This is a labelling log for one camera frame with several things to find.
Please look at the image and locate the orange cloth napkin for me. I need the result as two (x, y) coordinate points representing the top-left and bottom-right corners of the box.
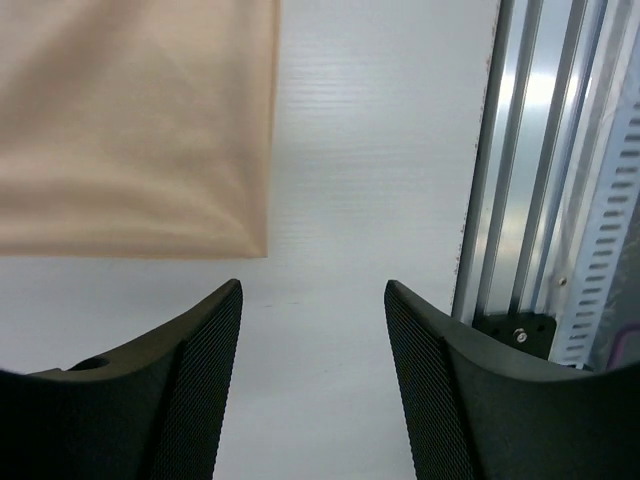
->
(1, 1), (280, 259)

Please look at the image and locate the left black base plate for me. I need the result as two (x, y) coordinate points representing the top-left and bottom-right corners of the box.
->
(472, 312), (557, 360)

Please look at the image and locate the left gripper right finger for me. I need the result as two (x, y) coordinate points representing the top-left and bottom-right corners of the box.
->
(384, 280), (639, 479)

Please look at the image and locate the aluminium front rail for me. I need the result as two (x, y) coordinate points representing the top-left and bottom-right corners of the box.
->
(452, 1), (639, 323)

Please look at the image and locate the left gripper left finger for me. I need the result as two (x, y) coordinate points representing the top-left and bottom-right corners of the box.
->
(1, 279), (243, 479)

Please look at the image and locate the slotted grey cable duct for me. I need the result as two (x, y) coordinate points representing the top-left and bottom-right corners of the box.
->
(549, 86), (639, 369)

